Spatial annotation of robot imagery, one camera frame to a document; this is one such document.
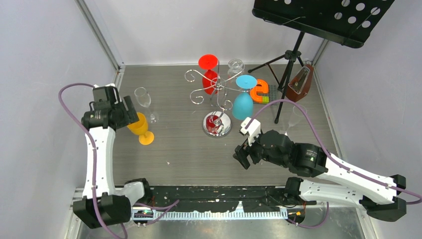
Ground chrome wine glass rack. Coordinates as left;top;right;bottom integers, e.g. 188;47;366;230
184;69;236;138

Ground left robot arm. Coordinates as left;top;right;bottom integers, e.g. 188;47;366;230
73;84;153;229

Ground grey lego baseplate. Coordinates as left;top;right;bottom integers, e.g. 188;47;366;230
269;85;279;102

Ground orange letter e toy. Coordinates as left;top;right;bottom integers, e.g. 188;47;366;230
249;79;269;104

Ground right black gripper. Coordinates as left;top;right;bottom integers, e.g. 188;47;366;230
233;129;289;170

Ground brown wooden metronome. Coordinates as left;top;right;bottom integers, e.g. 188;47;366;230
286;64;314;102

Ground green lego brick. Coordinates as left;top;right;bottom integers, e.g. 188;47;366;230
261;96;269;104

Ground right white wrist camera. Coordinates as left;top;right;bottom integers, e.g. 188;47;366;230
239;117;261;146

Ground clear champagne flute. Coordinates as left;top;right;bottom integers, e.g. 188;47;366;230
284;105;307;135

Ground yellow wine glass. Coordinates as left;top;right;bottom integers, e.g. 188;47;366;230
127;113;155;145

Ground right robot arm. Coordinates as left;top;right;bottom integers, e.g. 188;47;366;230
233;130;407;222

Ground small clear glass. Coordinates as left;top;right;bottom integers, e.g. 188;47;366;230
227;59;245;79

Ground black music stand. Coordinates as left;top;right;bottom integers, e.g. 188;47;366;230
248;0;396;124

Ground clear wine glass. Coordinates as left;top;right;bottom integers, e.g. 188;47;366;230
134;87;159;123

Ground red wine glass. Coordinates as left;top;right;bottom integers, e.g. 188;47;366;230
198;54;219;95

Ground blue wine glass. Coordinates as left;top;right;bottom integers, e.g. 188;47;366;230
232;75;257;120

